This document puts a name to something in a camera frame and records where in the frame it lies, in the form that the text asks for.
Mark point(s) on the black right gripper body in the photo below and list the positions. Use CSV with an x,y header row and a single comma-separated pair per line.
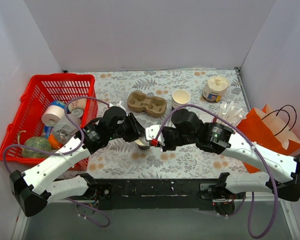
x,y
164,139

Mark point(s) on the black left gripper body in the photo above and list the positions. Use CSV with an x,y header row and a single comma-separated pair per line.
x,y
132,126

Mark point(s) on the black paper coffee cup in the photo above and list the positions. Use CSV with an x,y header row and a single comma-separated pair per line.
x,y
141,146

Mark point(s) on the stack of paper cups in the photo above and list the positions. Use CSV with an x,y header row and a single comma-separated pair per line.
x,y
179,97

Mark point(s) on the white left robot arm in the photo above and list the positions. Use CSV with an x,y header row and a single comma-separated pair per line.
x,y
36,187

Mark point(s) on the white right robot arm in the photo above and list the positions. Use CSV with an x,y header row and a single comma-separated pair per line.
x,y
278,173

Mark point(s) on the stack of white lids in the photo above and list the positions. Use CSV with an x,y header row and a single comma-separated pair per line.
x,y
207,117

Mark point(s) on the brown cardboard cup carrier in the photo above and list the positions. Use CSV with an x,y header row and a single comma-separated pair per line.
x,y
153,106

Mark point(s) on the floral table mat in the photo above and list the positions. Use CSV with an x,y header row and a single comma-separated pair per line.
x,y
123,160

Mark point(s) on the beige patterned cup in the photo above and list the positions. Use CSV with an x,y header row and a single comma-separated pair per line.
x,y
77,104

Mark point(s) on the crumpled grey paper bag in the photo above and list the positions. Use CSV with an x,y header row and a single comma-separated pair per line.
x,y
64,130

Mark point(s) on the wrapped toilet paper roll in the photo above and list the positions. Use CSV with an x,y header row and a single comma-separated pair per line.
x,y
215,88

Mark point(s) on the white tape roll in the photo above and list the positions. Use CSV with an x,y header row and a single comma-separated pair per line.
x,y
52,115

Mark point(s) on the orange paper bag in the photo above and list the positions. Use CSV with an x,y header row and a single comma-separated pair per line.
x,y
270,129

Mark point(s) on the red plastic basket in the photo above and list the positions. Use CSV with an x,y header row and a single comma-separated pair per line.
x,y
41,106

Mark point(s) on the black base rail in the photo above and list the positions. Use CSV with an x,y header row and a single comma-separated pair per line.
x,y
113,194

